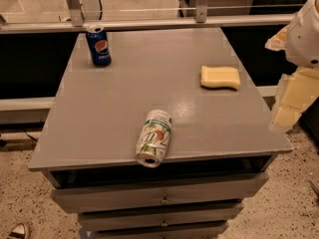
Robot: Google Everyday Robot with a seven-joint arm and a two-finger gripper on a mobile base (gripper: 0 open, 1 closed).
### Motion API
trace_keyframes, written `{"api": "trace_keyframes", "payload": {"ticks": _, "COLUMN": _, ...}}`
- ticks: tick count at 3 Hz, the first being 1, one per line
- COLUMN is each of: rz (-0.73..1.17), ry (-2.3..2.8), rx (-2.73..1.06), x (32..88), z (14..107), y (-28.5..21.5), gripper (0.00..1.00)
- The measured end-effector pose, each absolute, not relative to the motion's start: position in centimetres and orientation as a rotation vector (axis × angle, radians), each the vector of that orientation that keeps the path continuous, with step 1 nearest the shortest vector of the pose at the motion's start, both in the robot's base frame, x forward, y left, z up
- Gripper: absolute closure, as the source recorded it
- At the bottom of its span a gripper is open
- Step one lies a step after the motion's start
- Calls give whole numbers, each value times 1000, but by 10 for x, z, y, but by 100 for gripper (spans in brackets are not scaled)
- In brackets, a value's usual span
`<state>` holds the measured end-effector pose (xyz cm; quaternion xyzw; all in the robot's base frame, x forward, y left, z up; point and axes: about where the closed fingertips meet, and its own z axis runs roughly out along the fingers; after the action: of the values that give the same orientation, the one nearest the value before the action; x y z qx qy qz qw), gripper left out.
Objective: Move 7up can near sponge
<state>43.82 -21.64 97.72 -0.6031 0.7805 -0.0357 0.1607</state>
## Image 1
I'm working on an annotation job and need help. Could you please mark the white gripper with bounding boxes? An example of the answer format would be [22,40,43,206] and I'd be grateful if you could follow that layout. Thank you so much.
[265,0,319,129]

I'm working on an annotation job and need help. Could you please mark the bottom grey drawer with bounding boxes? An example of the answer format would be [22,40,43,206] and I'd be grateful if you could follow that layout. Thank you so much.
[96,222,228,239]

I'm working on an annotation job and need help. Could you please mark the aluminium frame rail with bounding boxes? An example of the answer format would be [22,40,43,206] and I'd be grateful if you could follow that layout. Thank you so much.
[0,0,307,34]

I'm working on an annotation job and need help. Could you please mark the top grey drawer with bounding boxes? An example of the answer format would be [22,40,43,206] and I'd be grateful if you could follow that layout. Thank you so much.
[52,172,268,213]

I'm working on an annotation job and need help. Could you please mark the black floor cable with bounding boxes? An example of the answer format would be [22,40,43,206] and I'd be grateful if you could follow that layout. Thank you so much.
[21,128,40,142]

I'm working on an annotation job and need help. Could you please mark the blue Pepsi can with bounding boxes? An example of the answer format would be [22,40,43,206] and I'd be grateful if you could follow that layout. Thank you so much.
[86,25,112,67]

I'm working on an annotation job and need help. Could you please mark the grey drawer cabinet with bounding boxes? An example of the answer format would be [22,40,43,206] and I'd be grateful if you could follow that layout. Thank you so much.
[29,29,291,239]

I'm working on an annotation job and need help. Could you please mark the grey drawer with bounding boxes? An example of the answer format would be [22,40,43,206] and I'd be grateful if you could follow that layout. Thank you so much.
[52,172,268,213]
[96,222,228,239]
[79,202,243,231]

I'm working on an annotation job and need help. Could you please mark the yellow sponge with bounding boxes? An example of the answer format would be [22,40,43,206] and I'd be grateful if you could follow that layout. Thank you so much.
[200,66,240,90]

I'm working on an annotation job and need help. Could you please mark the middle grey drawer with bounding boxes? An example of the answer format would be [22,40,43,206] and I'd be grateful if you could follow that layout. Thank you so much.
[79,202,243,231]

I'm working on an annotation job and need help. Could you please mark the shoe tip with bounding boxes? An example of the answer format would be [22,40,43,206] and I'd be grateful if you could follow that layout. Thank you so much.
[6,223,30,239]

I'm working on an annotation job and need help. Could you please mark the white green 7up can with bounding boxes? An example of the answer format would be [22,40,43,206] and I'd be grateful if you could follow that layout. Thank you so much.
[136,110,172,168]

